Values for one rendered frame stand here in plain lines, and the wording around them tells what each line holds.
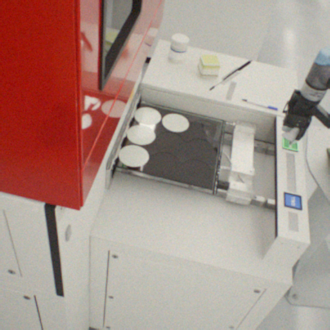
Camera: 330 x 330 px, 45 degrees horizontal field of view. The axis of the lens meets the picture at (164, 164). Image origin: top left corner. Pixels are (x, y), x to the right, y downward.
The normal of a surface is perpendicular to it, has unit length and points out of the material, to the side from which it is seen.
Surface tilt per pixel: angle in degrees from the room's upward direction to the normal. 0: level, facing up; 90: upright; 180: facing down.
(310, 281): 0
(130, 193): 0
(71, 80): 90
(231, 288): 90
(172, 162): 0
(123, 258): 90
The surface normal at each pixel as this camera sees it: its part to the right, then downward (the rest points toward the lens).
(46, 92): -0.18, 0.70
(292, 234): 0.14, -0.67
